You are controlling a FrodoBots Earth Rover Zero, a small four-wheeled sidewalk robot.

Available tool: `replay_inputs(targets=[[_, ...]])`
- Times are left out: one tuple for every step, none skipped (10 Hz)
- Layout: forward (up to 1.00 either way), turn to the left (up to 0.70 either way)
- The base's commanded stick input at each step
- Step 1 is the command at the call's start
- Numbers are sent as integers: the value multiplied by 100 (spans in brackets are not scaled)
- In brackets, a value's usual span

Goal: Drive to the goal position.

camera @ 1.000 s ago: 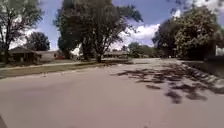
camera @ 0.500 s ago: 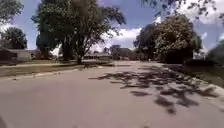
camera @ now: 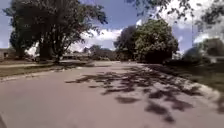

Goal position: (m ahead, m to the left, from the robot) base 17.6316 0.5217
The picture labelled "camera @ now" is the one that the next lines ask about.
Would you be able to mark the distant trees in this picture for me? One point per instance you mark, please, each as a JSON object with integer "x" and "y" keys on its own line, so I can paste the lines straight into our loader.
{"x": 98, "y": 52}

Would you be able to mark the round green tree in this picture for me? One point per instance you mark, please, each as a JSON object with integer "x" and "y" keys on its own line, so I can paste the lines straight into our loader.
{"x": 153, "y": 41}

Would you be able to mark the grey asphalt road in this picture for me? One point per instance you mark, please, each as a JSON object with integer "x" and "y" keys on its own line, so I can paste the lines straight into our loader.
{"x": 83, "y": 103}

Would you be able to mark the large dark tree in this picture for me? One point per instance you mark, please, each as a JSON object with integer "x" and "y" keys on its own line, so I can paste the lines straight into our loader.
{"x": 50, "y": 23}

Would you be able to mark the pale road kerb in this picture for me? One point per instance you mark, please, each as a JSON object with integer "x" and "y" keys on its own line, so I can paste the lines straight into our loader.
{"x": 200, "y": 87}

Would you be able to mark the grass verge with shade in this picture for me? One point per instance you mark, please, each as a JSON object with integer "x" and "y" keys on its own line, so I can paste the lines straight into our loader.
{"x": 203, "y": 75}

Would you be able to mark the grass strip beside road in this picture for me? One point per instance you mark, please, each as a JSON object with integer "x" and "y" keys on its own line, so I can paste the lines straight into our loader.
{"x": 20, "y": 70}

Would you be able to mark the dark bushy tree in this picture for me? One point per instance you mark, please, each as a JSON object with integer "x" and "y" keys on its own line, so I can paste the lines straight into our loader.
{"x": 208, "y": 50}

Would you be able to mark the overhanging tree branches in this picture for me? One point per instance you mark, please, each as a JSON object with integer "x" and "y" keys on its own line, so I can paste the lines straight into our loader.
{"x": 206, "y": 15}

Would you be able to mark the low building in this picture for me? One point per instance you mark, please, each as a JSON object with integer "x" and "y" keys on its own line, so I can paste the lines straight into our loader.
{"x": 5, "y": 53}

